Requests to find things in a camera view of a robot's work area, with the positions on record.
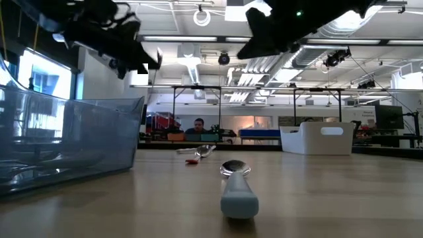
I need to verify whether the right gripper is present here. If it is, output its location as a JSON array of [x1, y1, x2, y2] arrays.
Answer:
[[237, 0, 331, 60]]

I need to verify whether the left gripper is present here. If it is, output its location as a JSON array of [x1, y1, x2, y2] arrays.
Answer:
[[65, 6, 163, 74]]

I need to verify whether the smoky grey plastic bin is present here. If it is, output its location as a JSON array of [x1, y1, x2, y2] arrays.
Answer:
[[0, 56, 146, 196]]

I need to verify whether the striped handled metal spoon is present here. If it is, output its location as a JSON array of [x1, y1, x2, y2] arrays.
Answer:
[[176, 144, 217, 155]]

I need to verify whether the orange handled metal spoon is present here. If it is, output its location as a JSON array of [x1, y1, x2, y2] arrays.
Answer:
[[184, 144, 214, 165]]

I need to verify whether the black monitor on arm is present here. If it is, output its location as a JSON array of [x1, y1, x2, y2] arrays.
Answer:
[[374, 104, 405, 130]]

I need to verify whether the long ceiling light strip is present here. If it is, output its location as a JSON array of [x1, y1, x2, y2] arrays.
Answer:
[[303, 38, 423, 46], [141, 35, 252, 43]]

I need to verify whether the red cabinet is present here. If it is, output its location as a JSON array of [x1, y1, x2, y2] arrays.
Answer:
[[147, 112, 181, 133]]

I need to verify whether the blue bench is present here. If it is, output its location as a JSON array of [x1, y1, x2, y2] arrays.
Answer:
[[238, 128, 282, 145]]

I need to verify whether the person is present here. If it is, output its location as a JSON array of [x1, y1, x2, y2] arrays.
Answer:
[[184, 118, 212, 135]]

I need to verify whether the teal storage bin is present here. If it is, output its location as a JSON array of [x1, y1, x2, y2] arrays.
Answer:
[[184, 133, 219, 142]]

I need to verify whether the bright window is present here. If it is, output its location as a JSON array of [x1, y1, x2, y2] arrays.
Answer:
[[16, 48, 73, 100]]

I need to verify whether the white plastic bin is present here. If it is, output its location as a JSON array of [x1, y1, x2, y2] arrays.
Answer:
[[280, 122, 354, 156]]

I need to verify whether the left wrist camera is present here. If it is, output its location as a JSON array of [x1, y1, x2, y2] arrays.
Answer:
[[115, 64, 128, 80]]

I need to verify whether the black metal stand frame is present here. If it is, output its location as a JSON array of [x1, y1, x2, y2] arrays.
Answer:
[[171, 85, 222, 133], [293, 87, 343, 124]]

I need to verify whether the white cable coil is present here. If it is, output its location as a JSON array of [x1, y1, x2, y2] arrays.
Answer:
[[193, 9, 212, 27]]

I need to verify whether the black ceiling camera rig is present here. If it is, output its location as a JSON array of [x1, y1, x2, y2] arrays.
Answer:
[[323, 48, 352, 69]]

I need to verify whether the black aluminium table frame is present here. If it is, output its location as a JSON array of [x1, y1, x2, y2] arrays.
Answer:
[[137, 141, 423, 160]]

